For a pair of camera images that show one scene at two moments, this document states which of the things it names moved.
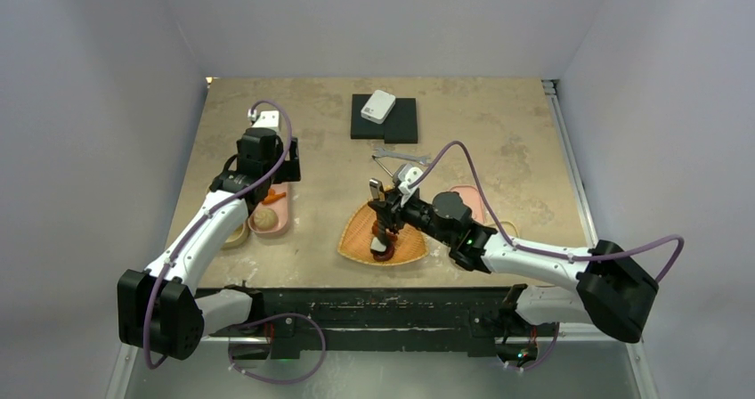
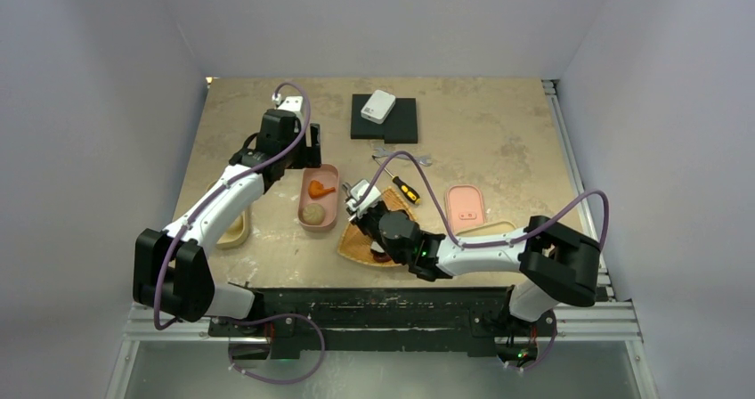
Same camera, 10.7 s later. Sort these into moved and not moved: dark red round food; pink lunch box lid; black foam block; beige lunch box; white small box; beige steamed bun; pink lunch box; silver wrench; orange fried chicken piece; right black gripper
Moved: orange fried chicken piece; right black gripper; beige steamed bun; pink lunch box
Not moved: pink lunch box lid; black foam block; silver wrench; white small box; beige lunch box; dark red round food
